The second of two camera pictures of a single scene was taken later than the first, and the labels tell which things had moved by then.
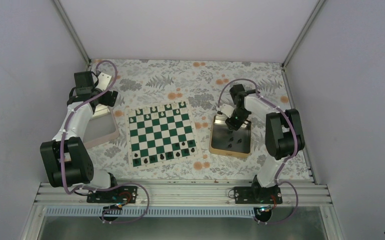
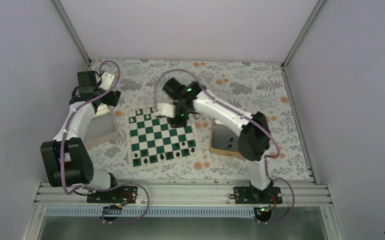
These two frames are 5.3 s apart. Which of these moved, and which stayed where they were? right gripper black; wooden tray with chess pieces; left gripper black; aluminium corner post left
Moved: right gripper black
Stayed: left gripper black; aluminium corner post left; wooden tray with chess pieces
